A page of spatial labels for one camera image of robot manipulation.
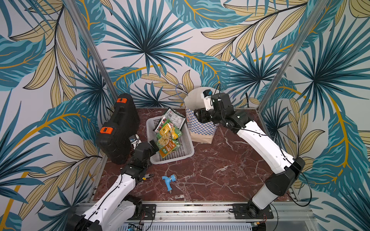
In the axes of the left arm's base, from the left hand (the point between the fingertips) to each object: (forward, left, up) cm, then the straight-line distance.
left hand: (148, 145), depth 82 cm
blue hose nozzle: (-16, -12, -12) cm, 23 cm away
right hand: (+9, -27, +19) cm, 35 cm away
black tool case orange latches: (-4, +13, +13) cm, 19 cm away
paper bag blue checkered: (+11, -31, -2) cm, 33 cm away
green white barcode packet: (+20, -16, 0) cm, 26 cm away
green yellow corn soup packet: (+16, -10, -3) cm, 19 cm away
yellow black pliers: (-13, 0, -12) cm, 18 cm away
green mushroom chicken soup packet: (+6, -9, -8) cm, 14 cm away
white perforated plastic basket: (+4, -22, -13) cm, 26 cm away
